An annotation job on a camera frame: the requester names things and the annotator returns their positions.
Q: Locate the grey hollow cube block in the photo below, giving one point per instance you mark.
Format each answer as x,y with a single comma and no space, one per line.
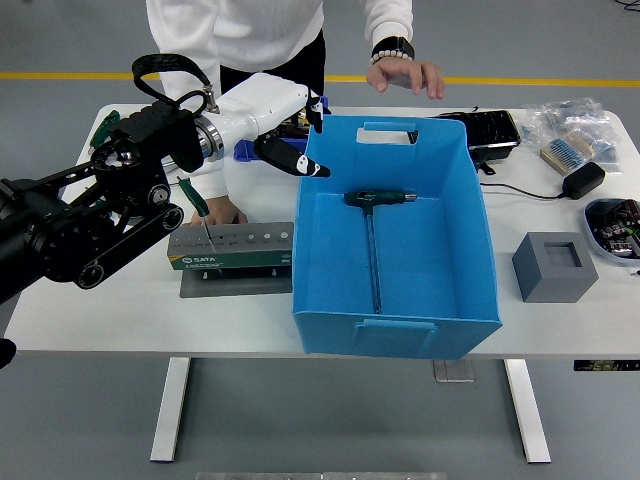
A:
555,280

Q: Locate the green metal wrench holder stand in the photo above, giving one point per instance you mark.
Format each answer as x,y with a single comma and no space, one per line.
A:
230,260

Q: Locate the black power adapter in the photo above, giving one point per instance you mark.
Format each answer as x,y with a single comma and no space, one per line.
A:
584,181

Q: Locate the black plastic tray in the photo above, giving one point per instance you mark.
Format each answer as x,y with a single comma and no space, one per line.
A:
490,132

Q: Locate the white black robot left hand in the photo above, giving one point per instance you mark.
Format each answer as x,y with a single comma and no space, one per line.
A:
260,105

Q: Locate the black table control panel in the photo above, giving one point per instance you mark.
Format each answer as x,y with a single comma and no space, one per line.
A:
605,365

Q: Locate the clear plastic parts bag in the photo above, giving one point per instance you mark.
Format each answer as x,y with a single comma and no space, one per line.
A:
565,112
609,152

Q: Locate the white table leg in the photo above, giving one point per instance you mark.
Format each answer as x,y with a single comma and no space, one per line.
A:
170,410
527,410

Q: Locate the large blue folding box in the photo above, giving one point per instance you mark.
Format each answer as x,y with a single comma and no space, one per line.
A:
425,250

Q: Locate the blue resistor strip bundle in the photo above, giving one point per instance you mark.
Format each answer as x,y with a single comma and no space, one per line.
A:
567,150

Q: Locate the person's left hand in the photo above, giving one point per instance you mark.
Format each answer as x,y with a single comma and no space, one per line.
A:
405,71

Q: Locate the black wristwatch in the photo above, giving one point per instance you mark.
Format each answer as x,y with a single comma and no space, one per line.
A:
405,47

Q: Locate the grey metal table bracket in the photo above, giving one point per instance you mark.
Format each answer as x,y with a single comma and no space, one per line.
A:
452,371

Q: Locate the blue-rimmed oval tray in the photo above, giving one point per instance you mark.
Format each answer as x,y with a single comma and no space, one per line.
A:
592,230

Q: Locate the person's left forearm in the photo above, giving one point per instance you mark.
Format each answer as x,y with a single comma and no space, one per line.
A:
387,20

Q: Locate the dark electronic parts heap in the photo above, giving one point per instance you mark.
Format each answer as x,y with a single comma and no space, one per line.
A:
620,225

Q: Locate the person's right hand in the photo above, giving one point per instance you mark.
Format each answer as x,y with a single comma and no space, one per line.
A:
225,212

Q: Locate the small blue plastic bin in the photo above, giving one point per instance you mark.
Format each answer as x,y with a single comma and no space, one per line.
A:
245,152

